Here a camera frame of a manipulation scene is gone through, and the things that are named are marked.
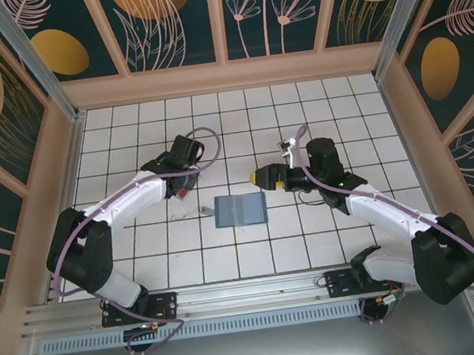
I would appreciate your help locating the teal card holder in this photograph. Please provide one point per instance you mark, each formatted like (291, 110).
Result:
(241, 211)

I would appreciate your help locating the small grey card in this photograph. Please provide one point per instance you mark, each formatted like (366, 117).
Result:
(207, 211)

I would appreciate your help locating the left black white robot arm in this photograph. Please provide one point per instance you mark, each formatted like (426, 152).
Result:
(136, 193)

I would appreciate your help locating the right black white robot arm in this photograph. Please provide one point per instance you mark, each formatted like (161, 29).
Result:
(378, 213)

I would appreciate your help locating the plain red card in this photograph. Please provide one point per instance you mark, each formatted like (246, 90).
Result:
(185, 190)

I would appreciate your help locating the small electronics board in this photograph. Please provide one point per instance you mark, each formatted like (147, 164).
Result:
(390, 300)

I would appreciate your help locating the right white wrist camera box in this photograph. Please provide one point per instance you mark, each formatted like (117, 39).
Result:
(290, 152)

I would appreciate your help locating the aluminium mounting rail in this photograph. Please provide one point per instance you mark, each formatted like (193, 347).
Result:
(250, 291)

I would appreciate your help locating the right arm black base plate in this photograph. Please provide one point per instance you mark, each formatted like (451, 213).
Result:
(339, 283)

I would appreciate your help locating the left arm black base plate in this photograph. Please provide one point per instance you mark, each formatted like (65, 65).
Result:
(167, 303)

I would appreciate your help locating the aluminium corner post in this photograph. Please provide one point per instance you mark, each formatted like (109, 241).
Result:
(37, 63)
(404, 12)

